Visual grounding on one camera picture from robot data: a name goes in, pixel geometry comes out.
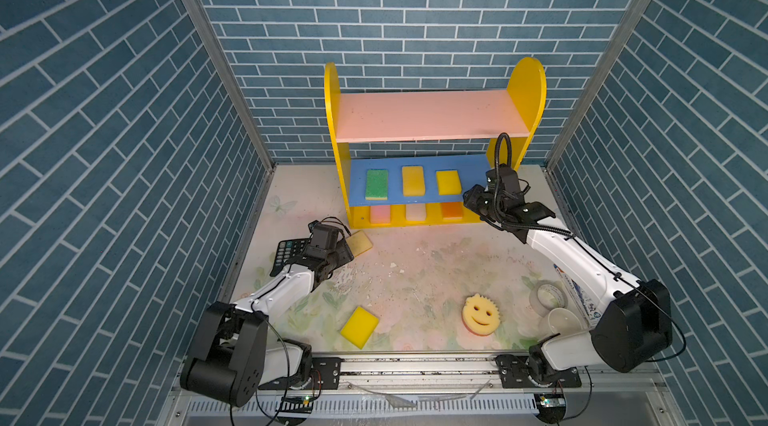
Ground pale yellow tan sponge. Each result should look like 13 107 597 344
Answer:
346 230 373 258

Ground orange sponge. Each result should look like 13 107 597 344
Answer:
440 202 464 221

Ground bright yellow sponge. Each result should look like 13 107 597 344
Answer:
436 170 463 196
340 307 380 349

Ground beige pale pink sponge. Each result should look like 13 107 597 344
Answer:
405 203 427 223

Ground green sponge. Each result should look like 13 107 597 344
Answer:
365 169 389 201

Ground yellow sponge rectangle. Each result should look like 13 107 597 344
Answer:
401 165 426 197

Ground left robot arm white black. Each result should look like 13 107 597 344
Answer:
180 217 355 407

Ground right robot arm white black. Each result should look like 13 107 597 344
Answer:
463 133 679 386

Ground yellow shelf pink blue boards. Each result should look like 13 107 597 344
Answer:
324 57 547 229

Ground black calculator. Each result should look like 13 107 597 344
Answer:
269 238 309 277

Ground smiley face round sponge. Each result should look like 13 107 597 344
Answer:
461 294 501 336

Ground white bowl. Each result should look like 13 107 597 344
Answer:
538 308 586 340

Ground toothpaste box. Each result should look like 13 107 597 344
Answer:
554 265 602 327

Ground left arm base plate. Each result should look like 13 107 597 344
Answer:
259 356 342 391

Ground aluminium front rail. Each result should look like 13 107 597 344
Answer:
158 351 684 425

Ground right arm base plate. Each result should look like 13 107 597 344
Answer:
494 354 582 388

